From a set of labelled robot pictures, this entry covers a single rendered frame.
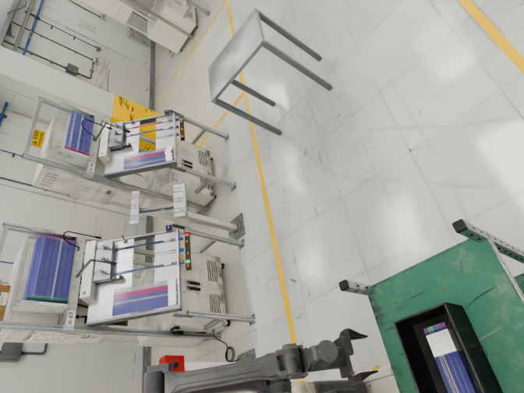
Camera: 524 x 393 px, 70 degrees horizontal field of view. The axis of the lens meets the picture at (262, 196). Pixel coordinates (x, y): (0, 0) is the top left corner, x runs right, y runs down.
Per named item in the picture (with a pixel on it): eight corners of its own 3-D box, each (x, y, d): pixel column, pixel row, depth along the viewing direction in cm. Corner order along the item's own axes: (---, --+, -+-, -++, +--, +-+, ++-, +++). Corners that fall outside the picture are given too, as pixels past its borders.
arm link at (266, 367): (151, 369, 109) (150, 412, 103) (143, 366, 104) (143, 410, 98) (297, 343, 108) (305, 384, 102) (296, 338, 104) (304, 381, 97)
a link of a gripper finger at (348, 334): (369, 325, 111) (341, 328, 109) (377, 351, 107) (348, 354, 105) (359, 332, 116) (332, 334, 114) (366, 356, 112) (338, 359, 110)
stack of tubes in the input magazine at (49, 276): (76, 240, 305) (40, 233, 289) (67, 300, 276) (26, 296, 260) (71, 247, 312) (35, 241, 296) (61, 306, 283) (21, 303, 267)
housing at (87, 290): (103, 247, 323) (96, 239, 311) (97, 302, 295) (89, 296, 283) (93, 249, 323) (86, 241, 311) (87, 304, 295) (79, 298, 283)
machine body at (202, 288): (225, 258, 381) (170, 246, 344) (233, 327, 341) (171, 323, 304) (192, 283, 418) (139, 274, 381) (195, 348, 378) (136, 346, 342)
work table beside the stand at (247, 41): (332, 88, 325) (263, 40, 277) (279, 136, 366) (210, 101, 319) (321, 56, 349) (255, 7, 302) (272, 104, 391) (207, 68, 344)
